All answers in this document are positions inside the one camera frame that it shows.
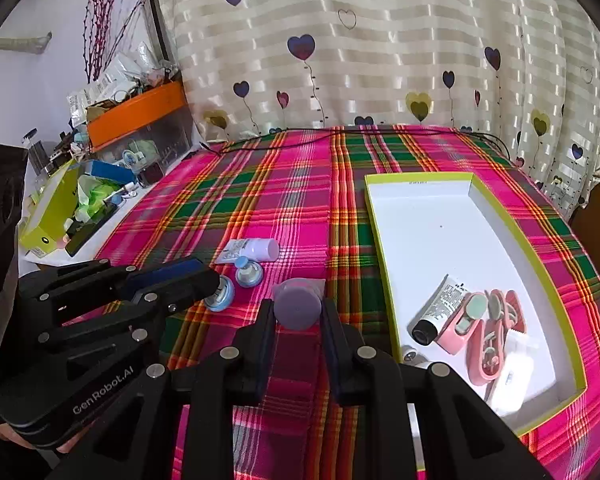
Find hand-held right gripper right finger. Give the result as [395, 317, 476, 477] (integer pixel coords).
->
[321, 298, 553, 480]

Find pile of small packets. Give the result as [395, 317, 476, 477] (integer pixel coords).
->
[66, 44, 182, 112]

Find white side table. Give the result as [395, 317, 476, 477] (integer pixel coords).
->
[22, 145, 206, 266]

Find lavender tube with purple cap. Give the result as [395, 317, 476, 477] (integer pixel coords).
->
[271, 278, 327, 332]

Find black cable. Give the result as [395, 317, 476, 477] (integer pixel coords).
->
[200, 127, 519, 161]

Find white tube with black cap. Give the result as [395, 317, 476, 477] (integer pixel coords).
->
[407, 274, 469, 347]

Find blue box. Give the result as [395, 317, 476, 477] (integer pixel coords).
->
[87, 160, 136, 187]

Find dark glass jar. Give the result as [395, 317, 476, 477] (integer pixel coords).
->
[22, 129, 47, 172]

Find small labelled lavender tube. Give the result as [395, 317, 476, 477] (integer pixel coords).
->
[215, 237, 281, 265]

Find heart print striped curtain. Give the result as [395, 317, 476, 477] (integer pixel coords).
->
[150, 0, 600, 211]

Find person's left hand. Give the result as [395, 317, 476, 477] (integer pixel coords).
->
[0, 422, 83, 456]

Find green plastic bag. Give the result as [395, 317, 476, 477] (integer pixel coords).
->
[75, 175, 124, 222]

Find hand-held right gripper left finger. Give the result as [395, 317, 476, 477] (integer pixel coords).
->
[45, 299, 277, 480]

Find clear bin with orange lid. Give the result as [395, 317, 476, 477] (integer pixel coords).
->
[86, 80, 197, 162]

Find black phone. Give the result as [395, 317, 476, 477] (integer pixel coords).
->
[64, 197, 124, 257]

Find small blue round container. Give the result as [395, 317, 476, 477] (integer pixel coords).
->
[202, 276, 236, 312]
[234, 255, 265, 289]

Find pink green plaid tablecloth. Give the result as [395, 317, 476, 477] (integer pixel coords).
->
[95, 124, 600, 480]

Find pink clip with green pad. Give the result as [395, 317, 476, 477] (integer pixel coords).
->
[467, 288, 507, 387]
[436, 292, 487, 356]
[500, 289, 527, 336]

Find pink dried branches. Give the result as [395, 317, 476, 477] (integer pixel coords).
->
[81, 0, 147, 82]

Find yellow-green open carton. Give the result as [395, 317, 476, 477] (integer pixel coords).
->
[19, 160, 81, 259]

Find white egg-shaped keyring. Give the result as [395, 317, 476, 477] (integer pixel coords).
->
[399, 343, 430, 367]

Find white sachet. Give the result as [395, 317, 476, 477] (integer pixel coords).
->
[484, 332, 540, 412]

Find yellow-green cardboard box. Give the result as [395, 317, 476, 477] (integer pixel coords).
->
[363, 171, 589, 436]

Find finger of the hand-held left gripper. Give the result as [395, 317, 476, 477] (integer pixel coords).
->
[35, 284, 220, 357]
[18, 258, 220, 326]

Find dark red jar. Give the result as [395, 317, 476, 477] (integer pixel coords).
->
[137, 162, 164, 184]

